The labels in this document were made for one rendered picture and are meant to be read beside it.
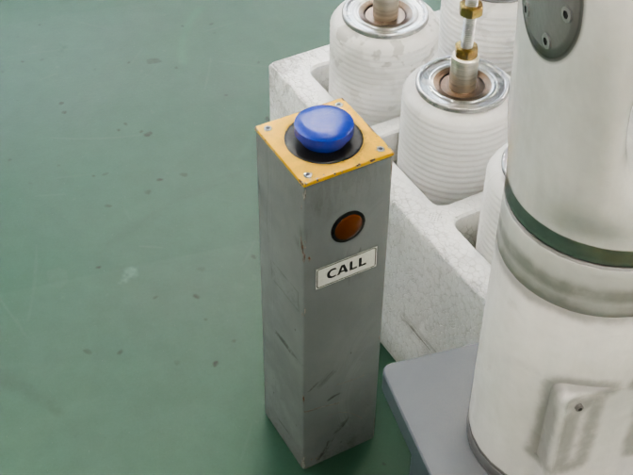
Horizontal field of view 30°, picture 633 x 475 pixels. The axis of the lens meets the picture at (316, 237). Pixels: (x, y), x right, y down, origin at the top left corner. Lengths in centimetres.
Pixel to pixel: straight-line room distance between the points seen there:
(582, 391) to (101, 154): 84
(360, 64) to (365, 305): 24
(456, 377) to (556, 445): 11
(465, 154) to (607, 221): 48
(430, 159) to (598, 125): 52
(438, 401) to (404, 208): 32
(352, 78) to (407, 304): 20
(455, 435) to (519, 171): 20
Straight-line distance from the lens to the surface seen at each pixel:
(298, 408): 95
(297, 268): 83
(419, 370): 68
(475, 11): 92
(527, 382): 57
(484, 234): 92
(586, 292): 52
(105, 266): 117
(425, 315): 98
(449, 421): 66
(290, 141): 80
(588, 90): 44
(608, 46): 43
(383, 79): 103
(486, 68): 99
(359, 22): 103
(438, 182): 97
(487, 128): 94
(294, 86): 108
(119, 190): 125
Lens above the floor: 82
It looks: 43 degrees down
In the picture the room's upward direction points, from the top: 1 degrees clockwise
